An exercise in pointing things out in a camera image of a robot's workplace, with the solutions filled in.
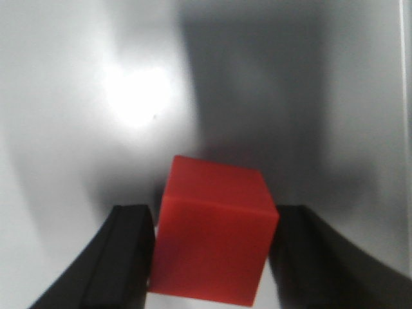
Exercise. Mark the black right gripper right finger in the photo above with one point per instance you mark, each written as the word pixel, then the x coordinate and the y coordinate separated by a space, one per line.
pixel 316 267

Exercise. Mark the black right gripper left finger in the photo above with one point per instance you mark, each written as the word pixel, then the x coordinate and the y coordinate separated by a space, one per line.
pixel 112 271

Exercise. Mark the red cube block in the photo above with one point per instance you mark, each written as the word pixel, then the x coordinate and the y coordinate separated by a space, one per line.
pixel 215 229

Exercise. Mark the grey metal tray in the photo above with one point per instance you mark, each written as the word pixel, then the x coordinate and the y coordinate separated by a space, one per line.
pixel 97 97

